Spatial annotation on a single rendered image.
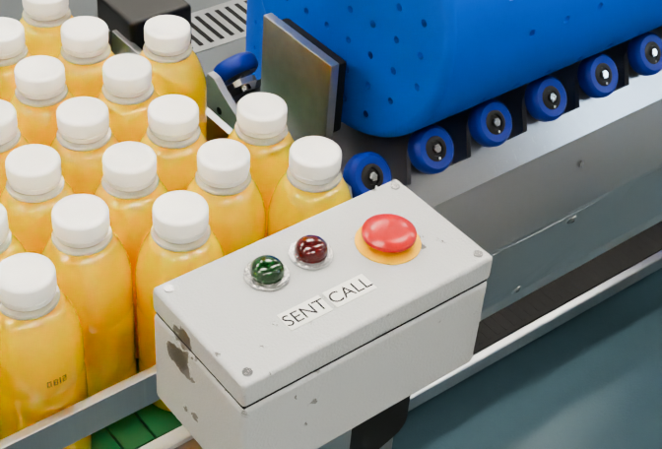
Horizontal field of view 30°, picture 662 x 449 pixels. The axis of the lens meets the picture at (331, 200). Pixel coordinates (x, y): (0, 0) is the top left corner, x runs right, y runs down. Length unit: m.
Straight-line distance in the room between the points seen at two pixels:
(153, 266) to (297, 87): 0.30
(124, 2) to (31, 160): 0.37
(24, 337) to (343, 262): 0.21
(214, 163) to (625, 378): 1.52
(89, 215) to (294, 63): 0.32
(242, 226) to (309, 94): 0.22
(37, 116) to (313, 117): 0.25
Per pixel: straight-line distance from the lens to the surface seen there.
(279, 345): 0.74
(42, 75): 1.00
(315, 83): 1.09
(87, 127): 0.94
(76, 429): 0.88
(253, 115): 0.95
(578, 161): 1.29
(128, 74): 0.99
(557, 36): 1.11
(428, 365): 0.84
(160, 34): 1.04
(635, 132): 1.35
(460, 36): 1.01
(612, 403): 2.28
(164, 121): 0.94
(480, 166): 1.18
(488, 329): 2.13
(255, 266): 0.77
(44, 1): 1.09
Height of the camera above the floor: 1.63
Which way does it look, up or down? 39 degrees down
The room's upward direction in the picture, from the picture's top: 5 degrees clockwise
